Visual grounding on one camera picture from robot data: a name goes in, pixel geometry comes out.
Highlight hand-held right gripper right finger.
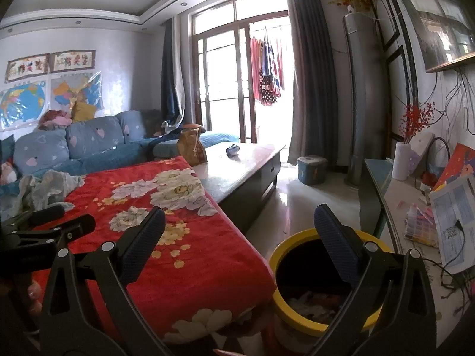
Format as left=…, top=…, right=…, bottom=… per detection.
left=313, top=204, right=436, bottom=356

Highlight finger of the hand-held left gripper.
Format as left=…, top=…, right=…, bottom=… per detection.
left=47, top=215, right=96, bottom=250
left=15, top=204, right=67, bottom=228

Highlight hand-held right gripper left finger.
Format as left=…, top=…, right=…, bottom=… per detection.
left=39, top=206, right=171, bottom=356

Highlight yellow rimmed trash bin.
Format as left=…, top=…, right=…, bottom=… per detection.
left=268, top=229, right=390, bottom=356

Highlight person's left hand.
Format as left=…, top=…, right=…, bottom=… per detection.
left=27, top=277, right=45, bottom=314

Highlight light green crumpled cloth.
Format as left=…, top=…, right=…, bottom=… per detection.
left=15, top=170, right=86, bottom=219

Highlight stuffed toy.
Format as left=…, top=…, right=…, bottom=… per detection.
left=0, top=161, right=19, bottom=186

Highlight red floral blanket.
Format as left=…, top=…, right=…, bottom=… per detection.
left=31, top=156, right=277, bottom=345

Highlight television cabinet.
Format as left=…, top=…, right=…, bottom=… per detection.
left=358, top=158, right=475, bottom=349

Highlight round blue stool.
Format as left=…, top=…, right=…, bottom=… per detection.
left=297, top=156, right=328, bottom=186

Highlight teal pillow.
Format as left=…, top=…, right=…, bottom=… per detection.
left=0, top=133, right=15, bottom=164

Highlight colour swatch packet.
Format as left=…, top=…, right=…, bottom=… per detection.
left=403, top=206, right=440, bottom=247

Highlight blue patterned sofa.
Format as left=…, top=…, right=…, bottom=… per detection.
left=0, top=109, right=240, bottom=190

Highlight pink clothes pile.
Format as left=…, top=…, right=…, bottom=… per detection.
left=38, top=109, right=73, bottom=131

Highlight white vase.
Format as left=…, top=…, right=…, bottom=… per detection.
left=392, top=142, right=412, bottom=181

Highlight brown paper bag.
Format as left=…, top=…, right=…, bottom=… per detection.
left=177, top=123, right=207, bottom=166

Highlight yellow pillow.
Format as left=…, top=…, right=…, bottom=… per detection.
left=71, top=101, right=96, bottom=123

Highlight world map poster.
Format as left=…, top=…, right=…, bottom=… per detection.
left=0, top=82, right=49, bottom=130

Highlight dark wooden coffee table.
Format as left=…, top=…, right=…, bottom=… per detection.
left=193, top=142, right=286, bottom=231

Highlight printed paper sheet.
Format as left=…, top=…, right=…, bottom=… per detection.
left=430, top=174, right=475, bottom=275

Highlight country map poster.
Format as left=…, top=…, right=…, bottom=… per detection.
left=50, top=74, right=102, bottom=114

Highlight white leaning board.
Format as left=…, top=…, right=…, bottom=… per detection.
left=408, top=131, right=436, bottom=177

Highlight grey standing air conditioner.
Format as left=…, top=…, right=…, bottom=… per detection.
left=342, top=12, right=383, bottom=188

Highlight black looped lamp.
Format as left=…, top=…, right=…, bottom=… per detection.
left=425, top=137, right=451, bottom=179

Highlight framed calligraphy picture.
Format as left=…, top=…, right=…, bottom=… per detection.
left=4, top=54, right=50, bottom=83
left=50, top=49, right=96, bottom=74

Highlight red book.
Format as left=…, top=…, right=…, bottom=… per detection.
left=432, top=143, right=475, bottom=191

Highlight dark blue curtain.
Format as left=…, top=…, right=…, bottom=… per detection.
left=160, top=18, right=186, bottom=127

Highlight grey curtain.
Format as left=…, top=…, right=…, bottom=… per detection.
left=284, top=0, right=359, bottom=169

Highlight hanging clothes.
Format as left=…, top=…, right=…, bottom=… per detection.
left=250, top=26, right=292, bottom=106

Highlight brown framed glass door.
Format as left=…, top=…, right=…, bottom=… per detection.
left=187, top=0, right=294, bottom=145

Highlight dangling black cables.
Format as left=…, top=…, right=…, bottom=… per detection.
left=434, top=69, right=475, bottom=138

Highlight wall mounted television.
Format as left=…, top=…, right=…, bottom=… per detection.
left=403, top=0, right=475, bottom=74

